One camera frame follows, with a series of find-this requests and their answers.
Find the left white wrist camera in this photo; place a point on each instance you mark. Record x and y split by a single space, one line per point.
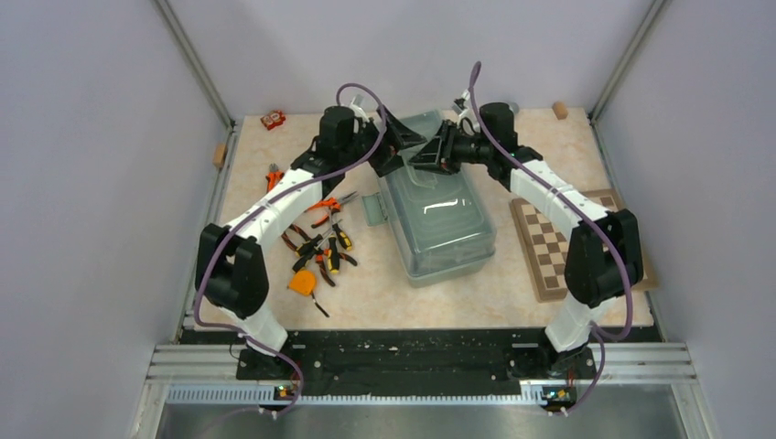
356 105

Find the green plastic toolbox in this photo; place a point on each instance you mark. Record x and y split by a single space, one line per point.
441 227

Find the orange long nose pliers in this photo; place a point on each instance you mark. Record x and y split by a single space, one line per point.
332 206

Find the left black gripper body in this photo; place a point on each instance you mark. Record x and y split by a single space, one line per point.
384 153

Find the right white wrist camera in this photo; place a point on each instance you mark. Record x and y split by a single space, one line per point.
466 117

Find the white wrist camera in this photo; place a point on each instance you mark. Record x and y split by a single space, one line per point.
356 105
466 117

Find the orange tape measure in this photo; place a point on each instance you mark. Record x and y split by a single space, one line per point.
304 282

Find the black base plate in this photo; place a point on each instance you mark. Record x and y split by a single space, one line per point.
417 363

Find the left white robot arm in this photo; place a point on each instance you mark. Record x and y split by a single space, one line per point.
231 272

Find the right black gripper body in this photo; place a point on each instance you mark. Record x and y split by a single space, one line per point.
467 149

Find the orange diagonal cutting pliers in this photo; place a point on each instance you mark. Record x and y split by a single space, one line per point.
273 176

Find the wooden block back right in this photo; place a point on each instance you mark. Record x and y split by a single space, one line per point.
560 110

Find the wooden block left edge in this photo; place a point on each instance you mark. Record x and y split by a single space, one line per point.
219 156

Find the black yellow screwdriver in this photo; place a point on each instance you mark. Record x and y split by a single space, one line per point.
342 237
333 260

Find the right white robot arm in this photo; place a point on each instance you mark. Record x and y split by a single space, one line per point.
603 260

